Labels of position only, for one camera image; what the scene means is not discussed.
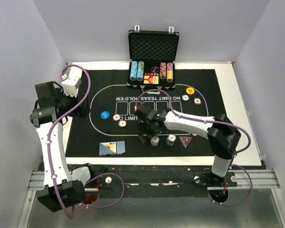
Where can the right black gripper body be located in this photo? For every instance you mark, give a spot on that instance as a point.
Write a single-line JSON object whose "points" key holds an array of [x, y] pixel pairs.
{"points": [[149, 130]]}

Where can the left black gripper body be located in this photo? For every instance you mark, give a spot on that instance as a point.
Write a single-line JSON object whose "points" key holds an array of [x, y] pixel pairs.
{"points": [[81, 112]]}

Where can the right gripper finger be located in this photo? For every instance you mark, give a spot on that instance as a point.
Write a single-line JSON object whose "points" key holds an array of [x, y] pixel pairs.
{"points": [[142, 138], [139, 126]]}

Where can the grey white chip stack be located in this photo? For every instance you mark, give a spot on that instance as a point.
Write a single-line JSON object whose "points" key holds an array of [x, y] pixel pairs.
{"points": [[154, 141]]}

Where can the blue round blind button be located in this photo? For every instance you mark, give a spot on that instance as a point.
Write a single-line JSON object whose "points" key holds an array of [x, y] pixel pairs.
{"points": [[105, 115]]}

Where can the red white chip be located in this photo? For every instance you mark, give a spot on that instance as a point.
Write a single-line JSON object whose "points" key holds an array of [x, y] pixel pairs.
{"points": [[116, 117], [197, 101]]}

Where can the triangular dealer button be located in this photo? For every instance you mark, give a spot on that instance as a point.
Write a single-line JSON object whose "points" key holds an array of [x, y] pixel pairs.
{"points": [[185, 140]]}

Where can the yellow round blind button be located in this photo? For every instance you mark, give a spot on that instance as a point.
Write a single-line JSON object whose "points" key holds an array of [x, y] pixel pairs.
{"points": [[190, 90]]}

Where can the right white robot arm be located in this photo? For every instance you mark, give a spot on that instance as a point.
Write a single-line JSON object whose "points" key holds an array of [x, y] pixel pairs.
{"points": [[222, 135]]}

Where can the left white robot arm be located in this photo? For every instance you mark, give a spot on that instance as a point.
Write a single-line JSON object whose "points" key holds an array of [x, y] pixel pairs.
{"points": [[63, 186]]}

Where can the blue white chip stack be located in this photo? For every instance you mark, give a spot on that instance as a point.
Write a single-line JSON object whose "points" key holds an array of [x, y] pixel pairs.
{"points": [[170, 139]]}

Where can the black poker table mat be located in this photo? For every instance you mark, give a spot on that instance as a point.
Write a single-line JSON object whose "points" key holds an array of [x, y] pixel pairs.
{"points": [[112, 117]]}

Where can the red card deck in case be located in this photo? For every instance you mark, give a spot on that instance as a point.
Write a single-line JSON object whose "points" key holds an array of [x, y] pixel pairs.
{"points": [[151, 78]]}

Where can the orange chip row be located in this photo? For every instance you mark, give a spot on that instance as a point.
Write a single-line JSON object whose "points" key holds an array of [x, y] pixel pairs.
{"points": [[169, 74]]}

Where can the light blue chip row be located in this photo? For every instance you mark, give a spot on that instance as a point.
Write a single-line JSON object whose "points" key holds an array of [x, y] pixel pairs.
{"points": [[133, 70]]}

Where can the red purple chip row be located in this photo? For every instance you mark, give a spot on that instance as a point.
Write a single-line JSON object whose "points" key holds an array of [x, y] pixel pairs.
{"points": [[163, 70]]}

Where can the teal grey chip row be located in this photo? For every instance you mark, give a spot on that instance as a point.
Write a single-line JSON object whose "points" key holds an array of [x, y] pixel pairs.
{"points": [[140, 71]]}

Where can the black aluminium chip case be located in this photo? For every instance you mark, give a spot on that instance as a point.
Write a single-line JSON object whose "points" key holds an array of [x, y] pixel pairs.
{"points": [[153, 47]]}

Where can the white table board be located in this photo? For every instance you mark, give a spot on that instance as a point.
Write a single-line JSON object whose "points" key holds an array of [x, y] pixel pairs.
{"points": [[236, 111]]}

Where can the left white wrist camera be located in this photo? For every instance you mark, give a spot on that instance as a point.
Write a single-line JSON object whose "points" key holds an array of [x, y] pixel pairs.
{"points": [[70, 83]]}

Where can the aluminium mounting rail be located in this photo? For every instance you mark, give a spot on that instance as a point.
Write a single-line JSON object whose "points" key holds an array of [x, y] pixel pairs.
{"points": [[240, 180]]}

